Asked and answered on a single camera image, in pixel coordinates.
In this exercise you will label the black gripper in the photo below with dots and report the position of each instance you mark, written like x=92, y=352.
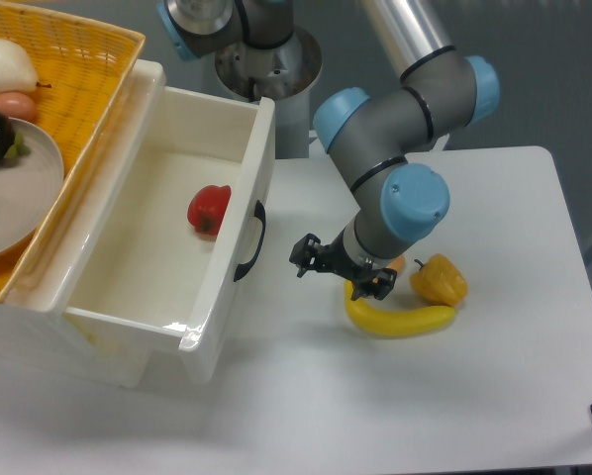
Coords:
x=308, y=254

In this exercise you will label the white drawer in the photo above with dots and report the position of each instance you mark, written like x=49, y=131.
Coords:
x=151, y=281

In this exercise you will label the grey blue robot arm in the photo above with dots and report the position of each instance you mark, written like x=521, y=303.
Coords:
x=440, y=91

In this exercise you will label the white drawer cabinet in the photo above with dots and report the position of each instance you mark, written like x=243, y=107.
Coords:
x=36, y=327

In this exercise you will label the orange bread piece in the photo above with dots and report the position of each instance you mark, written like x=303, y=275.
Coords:
x=399, y=263

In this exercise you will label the yellow banana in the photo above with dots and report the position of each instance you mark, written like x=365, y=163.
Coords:
x=395, y=324

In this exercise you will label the yellow bell pepper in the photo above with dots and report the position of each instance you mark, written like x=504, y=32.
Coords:
x=439, y=281

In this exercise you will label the red bell pepper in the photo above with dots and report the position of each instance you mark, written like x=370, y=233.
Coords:
x=207, y=209

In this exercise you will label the yellow wicker basket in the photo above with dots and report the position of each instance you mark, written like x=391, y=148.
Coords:
x=83, y=65

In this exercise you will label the grey round plate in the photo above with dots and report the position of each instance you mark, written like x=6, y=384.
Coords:
x=29, y=185

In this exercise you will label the pink peach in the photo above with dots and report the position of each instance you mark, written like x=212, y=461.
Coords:
x=18, y=105

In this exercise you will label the white pear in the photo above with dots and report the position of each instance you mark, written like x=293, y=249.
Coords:
x=17, y=72

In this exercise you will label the white table bracket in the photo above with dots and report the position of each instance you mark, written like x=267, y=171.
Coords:
x=313, y=139

